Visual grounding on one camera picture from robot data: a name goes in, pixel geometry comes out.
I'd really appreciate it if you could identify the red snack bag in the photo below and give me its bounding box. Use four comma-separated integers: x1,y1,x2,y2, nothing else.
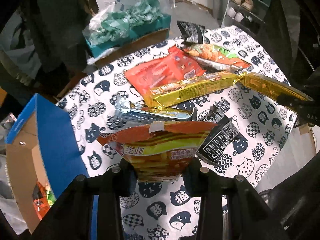
124,46,205,96

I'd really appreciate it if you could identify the silver blue snack pack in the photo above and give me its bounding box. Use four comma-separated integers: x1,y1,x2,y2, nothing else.
114,95,197,124

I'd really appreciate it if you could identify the black white snack bag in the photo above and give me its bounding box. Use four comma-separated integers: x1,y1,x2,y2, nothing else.
197,105,242,165

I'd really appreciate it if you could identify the blue cardboard box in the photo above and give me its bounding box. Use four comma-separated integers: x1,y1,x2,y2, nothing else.
5,93,88,232

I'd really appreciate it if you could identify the orange yellow chip bag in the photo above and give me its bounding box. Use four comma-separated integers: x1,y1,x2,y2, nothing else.
98,121,215,183

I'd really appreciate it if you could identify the shoe rack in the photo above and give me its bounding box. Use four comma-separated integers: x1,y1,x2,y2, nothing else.
221,0,271,35

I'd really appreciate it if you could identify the orange green cracker bag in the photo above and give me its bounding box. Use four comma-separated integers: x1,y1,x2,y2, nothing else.
181,42,251,73

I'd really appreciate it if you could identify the long gold biscuit pack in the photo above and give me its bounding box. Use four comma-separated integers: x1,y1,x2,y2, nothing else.
144,70,249,108

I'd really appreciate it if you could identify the teal cardboard box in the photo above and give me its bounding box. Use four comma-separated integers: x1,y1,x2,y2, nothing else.
83,14,171,58

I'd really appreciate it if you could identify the cat pattern tablecloth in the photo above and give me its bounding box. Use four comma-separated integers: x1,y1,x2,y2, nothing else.
58,37,297,239

